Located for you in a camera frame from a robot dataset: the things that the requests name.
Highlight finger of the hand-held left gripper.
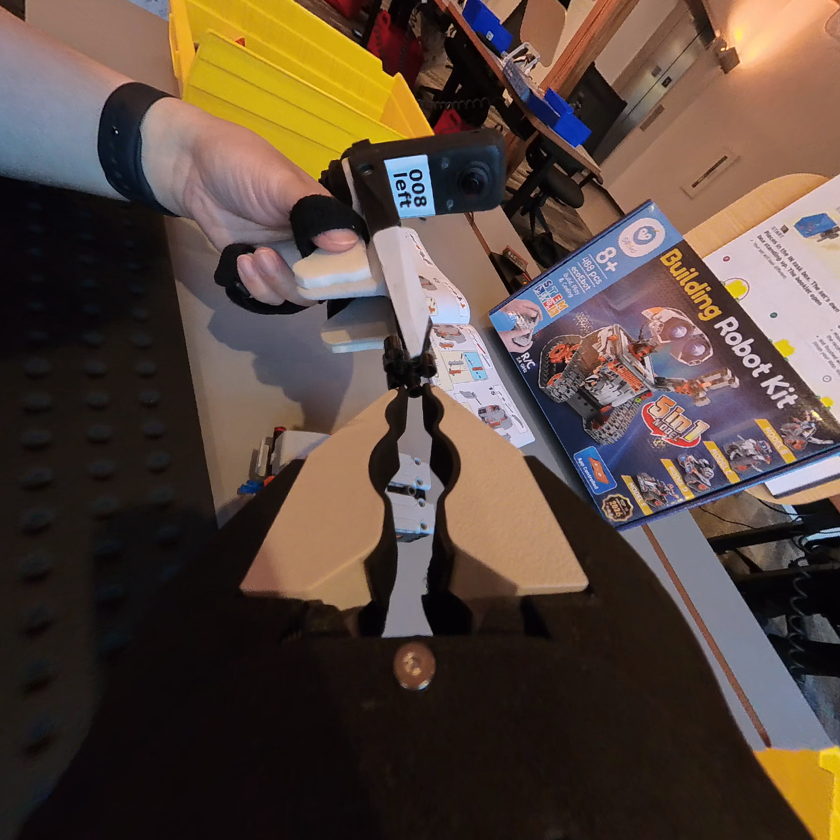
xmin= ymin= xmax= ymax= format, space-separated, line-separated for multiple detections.
xmin=369 ymin=225 xmax=435 ymax=362
xmin=322 ymin=298 xmax=395 ymax=355

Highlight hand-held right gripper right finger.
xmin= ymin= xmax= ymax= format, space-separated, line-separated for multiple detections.
xmin=423 ymin=386 xmax=589 ymax=618

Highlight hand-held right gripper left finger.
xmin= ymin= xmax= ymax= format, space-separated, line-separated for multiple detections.
xmin=239 ymin=388 xmax=403 ymax=636

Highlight small black connector piece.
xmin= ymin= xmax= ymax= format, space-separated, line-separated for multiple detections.
xmin=384 ymin=335 xmax=437 ymax=398

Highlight grey building block robot model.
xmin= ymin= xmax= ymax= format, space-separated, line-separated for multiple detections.
xmin=236 ymin=425 xmax=437 ymax=544

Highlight person's left forearm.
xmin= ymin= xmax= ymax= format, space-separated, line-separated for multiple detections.
xmin=0 ymin=10 xmax=142 ymax=198

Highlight grey desk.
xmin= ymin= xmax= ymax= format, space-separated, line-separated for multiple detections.
xmin=26 ymin=0 xmax=834 ymax=749

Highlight person's left hand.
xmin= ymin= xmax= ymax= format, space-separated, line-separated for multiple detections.
xmin=141 ymin=98 xmax=368 ymax=309

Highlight open white assembly manual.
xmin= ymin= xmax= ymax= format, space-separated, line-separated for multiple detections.
xmin=420 ymin=226 xmax=536 ymax=450

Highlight nested yellow storage bins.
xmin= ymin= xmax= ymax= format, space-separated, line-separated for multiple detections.
xmin=169 ymin=0 xmax=434 ymax=178

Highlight blue robot kit box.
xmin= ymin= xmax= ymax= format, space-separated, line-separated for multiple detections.
xmin=489 ymin=200 xmax=840 ymax=531

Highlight blue storage bin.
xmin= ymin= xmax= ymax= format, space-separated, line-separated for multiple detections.
xmin=461 ymin=0 xmax=514 ymax=55
xmin=543 ymin=88 xmax=593 ymax=148

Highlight black wristband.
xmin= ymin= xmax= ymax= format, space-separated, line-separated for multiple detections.
xmin=97 ymin=82 xmax=179 ymax=217

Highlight dark studded edge strip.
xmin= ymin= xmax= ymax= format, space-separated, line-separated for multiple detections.
xmin=0 ymin=177 xmax=217 ymax=840

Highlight white printed instruction sheet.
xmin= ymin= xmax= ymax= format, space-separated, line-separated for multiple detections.
xmin=702 ymin=190 xmax=840 ymax=421

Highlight yellow plastic bin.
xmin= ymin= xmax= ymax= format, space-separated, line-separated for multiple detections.
xmin=755 ymin=745 xmax=840 ymax=840

